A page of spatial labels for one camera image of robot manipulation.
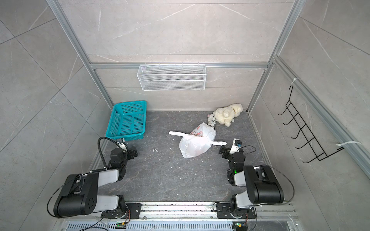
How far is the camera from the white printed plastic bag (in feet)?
2.87

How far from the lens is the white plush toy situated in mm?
1063

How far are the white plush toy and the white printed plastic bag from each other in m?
0.19
